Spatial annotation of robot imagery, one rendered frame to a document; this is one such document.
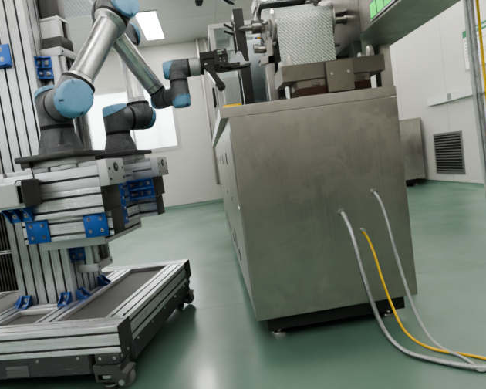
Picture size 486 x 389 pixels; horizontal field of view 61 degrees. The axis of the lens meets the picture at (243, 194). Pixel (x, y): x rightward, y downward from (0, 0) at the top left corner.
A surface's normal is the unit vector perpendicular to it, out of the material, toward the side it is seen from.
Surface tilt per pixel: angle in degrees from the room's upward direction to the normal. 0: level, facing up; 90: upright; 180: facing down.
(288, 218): 90
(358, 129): 90
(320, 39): 90
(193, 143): 90
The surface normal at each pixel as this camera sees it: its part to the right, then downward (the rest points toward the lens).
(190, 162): 0.08, 0.07
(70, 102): 0.67, 0.07
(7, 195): -0.15, 0.11
